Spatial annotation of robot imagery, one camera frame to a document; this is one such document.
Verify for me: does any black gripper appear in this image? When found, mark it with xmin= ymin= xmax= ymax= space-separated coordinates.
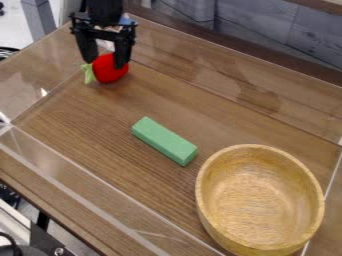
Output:
xmin=69 ymin=12 xmax=137 ymax=69

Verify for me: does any red plush strawberry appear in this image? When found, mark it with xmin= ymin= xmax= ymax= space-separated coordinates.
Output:
xmin=81 ymin=53 xmax=128 ymax=84

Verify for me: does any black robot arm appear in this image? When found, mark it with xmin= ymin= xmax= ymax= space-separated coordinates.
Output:
xmin=69 ymin=0 xmax=137 ymax=69

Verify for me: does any green rectangular block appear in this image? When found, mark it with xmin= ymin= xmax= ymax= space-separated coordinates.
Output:
xmin=130 ymin=117 xmax=197 ymax=166

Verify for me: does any wooden bowl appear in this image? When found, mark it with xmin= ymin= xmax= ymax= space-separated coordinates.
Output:
xmin=195 ymin=144 xmax=324 ymax=256

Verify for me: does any grey table leg post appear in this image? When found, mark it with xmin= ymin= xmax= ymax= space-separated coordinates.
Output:
xmin=20 ymin=0 xmax=56 ymax=41

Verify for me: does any clear acrylic tray wall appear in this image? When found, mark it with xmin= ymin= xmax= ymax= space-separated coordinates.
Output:
xmin=0 ymin=19 xmax=342 ymax=256

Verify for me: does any black equipment with cable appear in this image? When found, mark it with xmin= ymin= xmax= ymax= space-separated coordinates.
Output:
xmin=0 ymin=226 xmax=76 ymax=256

